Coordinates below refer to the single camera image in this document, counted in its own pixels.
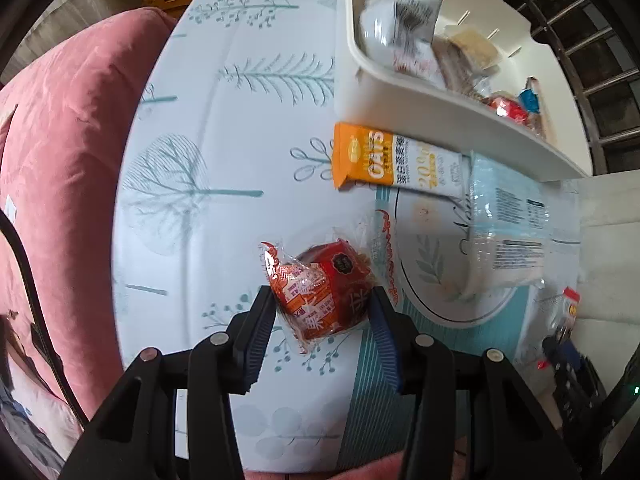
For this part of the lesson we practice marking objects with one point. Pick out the orange oat bar packet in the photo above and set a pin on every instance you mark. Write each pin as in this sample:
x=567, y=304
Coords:
x=370, y=160

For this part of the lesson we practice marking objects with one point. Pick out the light patterned cloth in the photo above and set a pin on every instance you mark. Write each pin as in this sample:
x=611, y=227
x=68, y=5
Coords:
x=30, y=410

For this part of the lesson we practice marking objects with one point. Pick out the white plastic storage bin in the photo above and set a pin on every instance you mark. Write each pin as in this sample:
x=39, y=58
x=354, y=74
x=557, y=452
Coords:
x=350, y=60

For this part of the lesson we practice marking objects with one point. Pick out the white round bun packet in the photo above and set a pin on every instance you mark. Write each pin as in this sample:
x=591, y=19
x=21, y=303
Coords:
x=395, y=20

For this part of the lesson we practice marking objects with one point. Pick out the metal window grille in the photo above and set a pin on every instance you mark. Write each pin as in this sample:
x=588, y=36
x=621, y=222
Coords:
x=620, y=134

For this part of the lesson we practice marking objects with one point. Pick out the large blue white clear pack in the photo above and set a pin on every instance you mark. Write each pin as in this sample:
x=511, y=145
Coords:
x=510, y=210

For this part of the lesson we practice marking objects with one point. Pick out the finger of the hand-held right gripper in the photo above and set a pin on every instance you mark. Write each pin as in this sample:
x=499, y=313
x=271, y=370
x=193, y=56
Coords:
x=562, y=350

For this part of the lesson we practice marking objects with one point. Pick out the white sheet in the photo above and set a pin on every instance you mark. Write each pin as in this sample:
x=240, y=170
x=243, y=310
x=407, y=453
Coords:
x=610, y=220

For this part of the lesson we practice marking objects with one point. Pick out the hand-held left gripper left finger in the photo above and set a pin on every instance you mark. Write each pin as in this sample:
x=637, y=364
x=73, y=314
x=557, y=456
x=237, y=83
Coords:
x=260, y=340

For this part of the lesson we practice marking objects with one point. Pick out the brown cake packet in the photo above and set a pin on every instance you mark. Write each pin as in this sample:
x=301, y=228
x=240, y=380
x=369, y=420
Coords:
x=455, y=67

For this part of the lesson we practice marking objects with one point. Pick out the small clear red-top packet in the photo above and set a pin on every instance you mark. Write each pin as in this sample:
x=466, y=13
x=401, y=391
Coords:
x=571, y=305

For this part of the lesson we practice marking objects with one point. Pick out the teal white printed mat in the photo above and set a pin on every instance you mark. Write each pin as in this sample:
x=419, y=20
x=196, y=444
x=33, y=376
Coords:
x=450, y=285

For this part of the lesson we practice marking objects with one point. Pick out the beige pastry packet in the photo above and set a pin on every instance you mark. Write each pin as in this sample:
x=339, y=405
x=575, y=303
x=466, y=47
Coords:
x=475, y=42

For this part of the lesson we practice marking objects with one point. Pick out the small blue candy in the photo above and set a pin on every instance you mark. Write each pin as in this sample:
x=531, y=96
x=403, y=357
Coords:
x=529, y=100

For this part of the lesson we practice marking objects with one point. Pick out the red cake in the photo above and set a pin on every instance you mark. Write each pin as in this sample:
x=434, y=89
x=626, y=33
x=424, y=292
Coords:
x=505, y=109
x=320, y=290

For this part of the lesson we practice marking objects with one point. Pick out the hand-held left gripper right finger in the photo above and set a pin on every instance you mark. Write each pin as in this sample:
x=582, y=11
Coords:
x=385, y=345

